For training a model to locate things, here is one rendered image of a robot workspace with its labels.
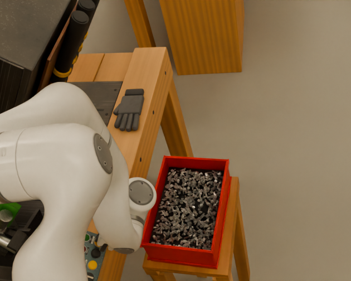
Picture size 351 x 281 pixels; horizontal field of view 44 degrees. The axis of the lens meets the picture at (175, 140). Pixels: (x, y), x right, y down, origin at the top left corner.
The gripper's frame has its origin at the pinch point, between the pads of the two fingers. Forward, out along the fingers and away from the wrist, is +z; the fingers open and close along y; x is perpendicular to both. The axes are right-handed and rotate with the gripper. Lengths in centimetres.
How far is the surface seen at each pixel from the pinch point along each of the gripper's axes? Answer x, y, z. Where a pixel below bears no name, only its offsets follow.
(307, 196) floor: -103, 75, 44
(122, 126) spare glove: 3.2, 43.4, 6.2
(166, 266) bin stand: -21.6, -0.4, 3.5
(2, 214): 27.2, -1.9, 1.9
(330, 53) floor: -116, 186, 36
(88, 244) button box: 2.8, -1.7, 3.2
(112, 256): -5.7, -1.2, 7.2
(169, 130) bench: -23, 79, 42
